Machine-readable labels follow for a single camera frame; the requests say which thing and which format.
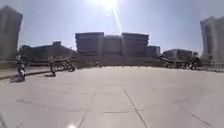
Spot wide stepped dark building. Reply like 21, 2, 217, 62
74, 31, 162, 67

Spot grey paved plaza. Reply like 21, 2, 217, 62
0, 65, 224, 128

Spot parked bicycles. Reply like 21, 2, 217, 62
55, 58, 77, 73

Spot person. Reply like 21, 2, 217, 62
16, 58, 27, 81
48, 55, 57, 77

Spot low grey building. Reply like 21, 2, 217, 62
161, 48, 194, 62

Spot low dark building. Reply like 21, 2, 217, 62
18, 41, 77, 63

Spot group of people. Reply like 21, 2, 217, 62
166, 59, 198, 71

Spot tall pale building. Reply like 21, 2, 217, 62
199, 15, 224, 66

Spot tall grey building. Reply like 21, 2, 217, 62
0, 5, 24, 62

